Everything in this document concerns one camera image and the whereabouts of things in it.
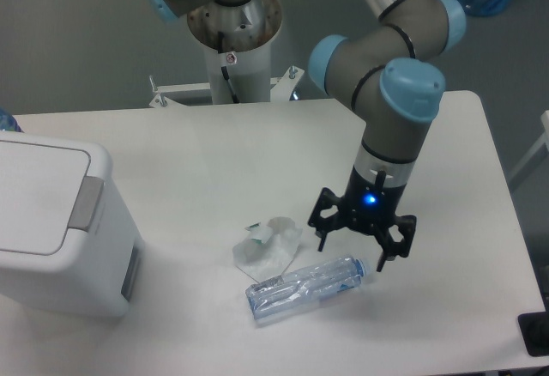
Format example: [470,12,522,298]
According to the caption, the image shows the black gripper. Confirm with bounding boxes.
[307,165,418,273]

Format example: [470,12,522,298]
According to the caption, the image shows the white trash can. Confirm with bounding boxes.
[1,131,144,317]

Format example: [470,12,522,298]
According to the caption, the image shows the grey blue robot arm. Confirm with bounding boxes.
[149,0,466,262]

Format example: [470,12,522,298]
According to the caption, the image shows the crushed clear plastic bottle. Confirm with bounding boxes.
[245,255,372,323]

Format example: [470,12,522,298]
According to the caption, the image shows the crumpled white plastic wrapper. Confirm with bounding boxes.
[232,216,303,282]

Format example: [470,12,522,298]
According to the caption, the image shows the black device at table edge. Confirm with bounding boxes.
[517,312,548,357]

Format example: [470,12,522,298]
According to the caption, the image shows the blue patterned object left edge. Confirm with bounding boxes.
[0,108,23,132]

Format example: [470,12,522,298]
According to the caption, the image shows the white frame at right edge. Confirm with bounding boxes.
[508,111,548,192]

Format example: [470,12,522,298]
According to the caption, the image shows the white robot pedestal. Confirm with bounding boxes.
[149,0,305,107]

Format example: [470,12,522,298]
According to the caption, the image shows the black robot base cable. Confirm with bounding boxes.
[216,31,241,105]

